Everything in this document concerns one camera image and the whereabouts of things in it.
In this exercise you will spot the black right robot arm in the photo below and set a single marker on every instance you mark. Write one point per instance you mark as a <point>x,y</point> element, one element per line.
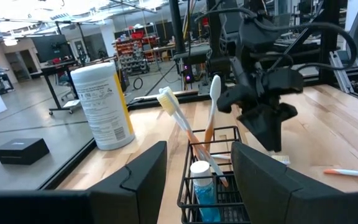
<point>259,34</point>

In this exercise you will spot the black box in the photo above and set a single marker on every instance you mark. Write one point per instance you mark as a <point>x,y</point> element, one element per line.
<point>20,152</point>

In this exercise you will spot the black rolling desk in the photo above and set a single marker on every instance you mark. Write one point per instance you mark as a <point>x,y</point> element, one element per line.
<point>52,90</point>

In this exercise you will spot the black cart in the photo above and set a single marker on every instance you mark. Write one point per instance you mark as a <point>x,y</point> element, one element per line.
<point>3,84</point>

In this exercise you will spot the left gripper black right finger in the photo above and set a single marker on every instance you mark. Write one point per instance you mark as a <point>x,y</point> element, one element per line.
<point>259,186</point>

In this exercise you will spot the white wipes canister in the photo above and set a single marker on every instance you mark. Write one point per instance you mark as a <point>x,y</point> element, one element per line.
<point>101,105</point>

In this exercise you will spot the shelf with red bins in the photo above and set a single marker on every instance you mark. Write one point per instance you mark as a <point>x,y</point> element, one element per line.
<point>132,49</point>

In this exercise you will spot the black monitor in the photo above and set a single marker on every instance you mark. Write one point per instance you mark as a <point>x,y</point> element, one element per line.
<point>51,48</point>

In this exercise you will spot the blue mouthwash bottle white cap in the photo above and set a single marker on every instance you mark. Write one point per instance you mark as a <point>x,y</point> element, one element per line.
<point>205,196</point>

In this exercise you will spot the red cloth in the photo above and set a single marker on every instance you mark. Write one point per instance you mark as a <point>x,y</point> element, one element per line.
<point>56,61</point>

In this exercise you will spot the black computer tower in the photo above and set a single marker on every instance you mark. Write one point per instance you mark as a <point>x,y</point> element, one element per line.
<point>187,74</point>

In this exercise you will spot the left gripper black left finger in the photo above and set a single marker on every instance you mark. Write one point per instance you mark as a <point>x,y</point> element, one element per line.
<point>135,193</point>

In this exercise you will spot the silver aluminium bracket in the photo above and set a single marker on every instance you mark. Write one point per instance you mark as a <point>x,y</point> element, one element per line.
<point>340,71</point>

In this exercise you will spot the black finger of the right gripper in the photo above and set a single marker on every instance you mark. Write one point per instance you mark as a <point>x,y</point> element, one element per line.
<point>258,124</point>
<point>275,124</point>

